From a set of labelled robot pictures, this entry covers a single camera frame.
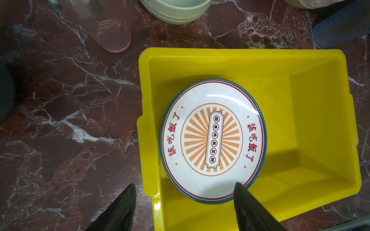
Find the blue textured plastic cup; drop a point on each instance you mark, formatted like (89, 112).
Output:
(353, 21)

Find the pale green bowl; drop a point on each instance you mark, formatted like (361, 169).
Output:
(177, 12)

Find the dark blue bowl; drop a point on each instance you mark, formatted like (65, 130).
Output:
(7, 91)

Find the yellow plastic bin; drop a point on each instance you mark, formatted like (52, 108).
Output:
(312, 140)

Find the white plate orange sunburst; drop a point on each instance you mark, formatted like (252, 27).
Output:
(212, 136)

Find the clear drinking glass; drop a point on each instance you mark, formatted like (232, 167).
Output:
(107, 22)

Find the lilac bowl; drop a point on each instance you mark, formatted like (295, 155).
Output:
(312, 4)

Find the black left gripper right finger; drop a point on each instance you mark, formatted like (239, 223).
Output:
(251, 215)

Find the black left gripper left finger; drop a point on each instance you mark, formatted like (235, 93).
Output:
(119, 215)

